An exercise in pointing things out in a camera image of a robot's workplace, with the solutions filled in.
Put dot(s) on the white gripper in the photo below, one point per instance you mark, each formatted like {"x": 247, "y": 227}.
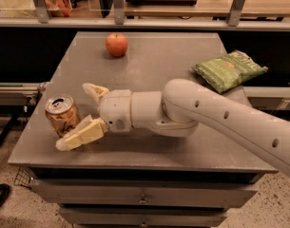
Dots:
{"x": 115, "y": 109}

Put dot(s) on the orange soda can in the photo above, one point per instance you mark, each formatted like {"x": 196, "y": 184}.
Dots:
{"x": 63, "y": 114}

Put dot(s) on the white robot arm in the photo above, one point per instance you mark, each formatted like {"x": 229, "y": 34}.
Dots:
{"x": 175, "y": 112}

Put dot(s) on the red apple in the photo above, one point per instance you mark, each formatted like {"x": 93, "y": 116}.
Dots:
{"x": 116, "y": 44}

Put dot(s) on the upper grey drawer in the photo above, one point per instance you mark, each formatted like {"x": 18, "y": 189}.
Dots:
{"x": 140, "y": 193}

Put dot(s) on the grey drawer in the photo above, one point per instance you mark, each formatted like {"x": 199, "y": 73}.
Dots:
{"x": 140, "y": 193}
{"x": 143, "y": 217}

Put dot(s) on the lower grey drawer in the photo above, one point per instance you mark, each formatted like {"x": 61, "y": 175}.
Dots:
{"x": 143, "y": 217}

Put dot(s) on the green chip bag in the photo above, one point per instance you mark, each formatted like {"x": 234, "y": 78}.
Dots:
{"x": 229, "y": 71}

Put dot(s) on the wire mesh basket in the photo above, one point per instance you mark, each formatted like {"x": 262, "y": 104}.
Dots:
{"x": 22, "y": 178}

